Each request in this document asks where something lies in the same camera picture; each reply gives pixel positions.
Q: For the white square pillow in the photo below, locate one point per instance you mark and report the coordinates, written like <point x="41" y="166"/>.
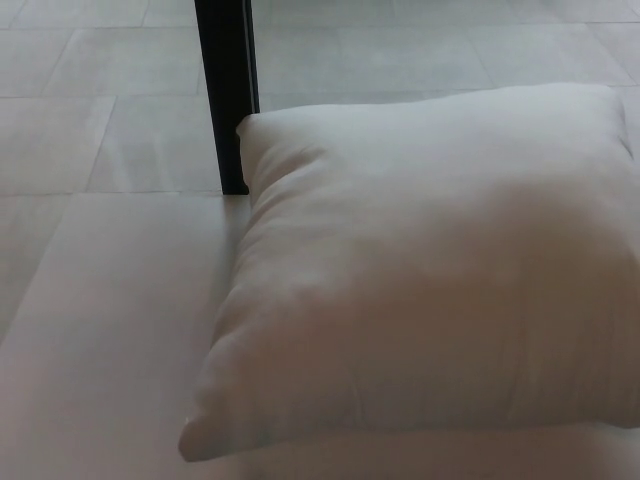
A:
<point x="425" y="270"/>

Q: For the black metal post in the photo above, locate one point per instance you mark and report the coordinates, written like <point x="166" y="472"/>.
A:
<point x="227" y="75"/>

